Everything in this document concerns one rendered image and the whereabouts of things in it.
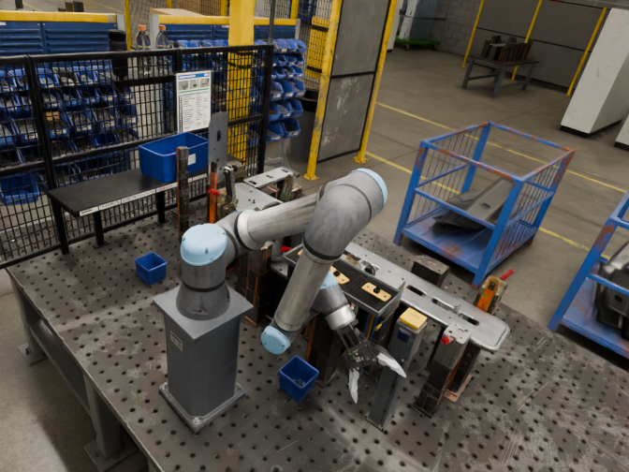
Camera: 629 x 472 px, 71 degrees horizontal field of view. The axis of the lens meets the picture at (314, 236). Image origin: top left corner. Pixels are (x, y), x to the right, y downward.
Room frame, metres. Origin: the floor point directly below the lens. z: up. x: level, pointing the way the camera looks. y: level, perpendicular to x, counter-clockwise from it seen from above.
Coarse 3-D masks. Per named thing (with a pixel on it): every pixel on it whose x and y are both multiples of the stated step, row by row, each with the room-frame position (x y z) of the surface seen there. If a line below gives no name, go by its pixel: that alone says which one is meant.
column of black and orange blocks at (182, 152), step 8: (176, 152) 1.80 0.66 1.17; (184, 152) 1.80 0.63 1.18; (184, 160) 1.80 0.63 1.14; (184, 168) 1.80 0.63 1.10; (184, 176) 1.80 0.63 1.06; (184, 184) 1.80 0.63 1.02; (184, 192) 1.80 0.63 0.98; (184, 200) 1.80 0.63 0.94; (184, 208) 1.80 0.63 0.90; (184, 216) 1.80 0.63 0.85; (184, 224) 1.80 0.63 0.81; (184, 232) 1.82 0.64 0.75
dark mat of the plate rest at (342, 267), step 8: (288, 256) 1.17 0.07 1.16; (296, 256) 1.17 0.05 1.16; (336, 264) 1.16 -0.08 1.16; (344, 264) 1.17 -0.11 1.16; (344, 272) 1.13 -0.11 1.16; (352, 272) 1.14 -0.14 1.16; (360, 272) 1.14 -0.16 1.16; (352, 280) 1.09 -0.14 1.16; (360, 280) 1.10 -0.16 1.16; (368, 280) 1.11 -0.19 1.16; (344, 288) 1.04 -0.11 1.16; (352, 288) 1.05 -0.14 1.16; (360, 288) 1.06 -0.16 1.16; (384, 288) 1.08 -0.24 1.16; (352, 296) 1.02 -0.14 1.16; (360, 296) 1.02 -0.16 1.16; (368, 296) 1.03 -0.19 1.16; (384, 296) 1.04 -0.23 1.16; (392, 296) 1.05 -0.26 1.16; (368, 304) 0.99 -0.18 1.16; (376, 304) 1.00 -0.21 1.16; (384, 304) 1.00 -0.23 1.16
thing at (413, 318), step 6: (408, 312) 0.98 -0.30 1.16; (414, 312) 0.99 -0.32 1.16; (402, 318) 0.95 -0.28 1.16; (408, 318) 0.96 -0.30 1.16; (414, 318) 0.96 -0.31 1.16; (420, 318) 0.96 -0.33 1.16; (426, 318) 0.97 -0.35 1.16; (408, 324) 0.94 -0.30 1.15; (414, 324) 0.94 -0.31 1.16; (420, 324) 0.94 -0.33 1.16
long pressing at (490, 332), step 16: (240, 192) 1.85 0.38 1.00; (256, 192) 1.88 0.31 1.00; (240, 208) 1.70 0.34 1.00; (368, 256) 1.49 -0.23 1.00; (384, 272) 1.40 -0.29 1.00; (400, 272) 1.41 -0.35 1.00; (432, 288) 1.34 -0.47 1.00; (416, 304) 1.22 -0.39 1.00; (432, 304) 1.24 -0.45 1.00; (448, 304) 1.26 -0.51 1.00; (464, 304) 1.27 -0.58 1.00; (432, 320) 1.17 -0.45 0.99; (448, 320) 1.17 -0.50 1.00; (464, 320) 1.18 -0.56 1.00; (480, 320) 1.20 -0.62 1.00; (496, 320) 1.21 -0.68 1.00; (480, 336) 1.12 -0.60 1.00; (496, 336) 1.13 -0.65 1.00
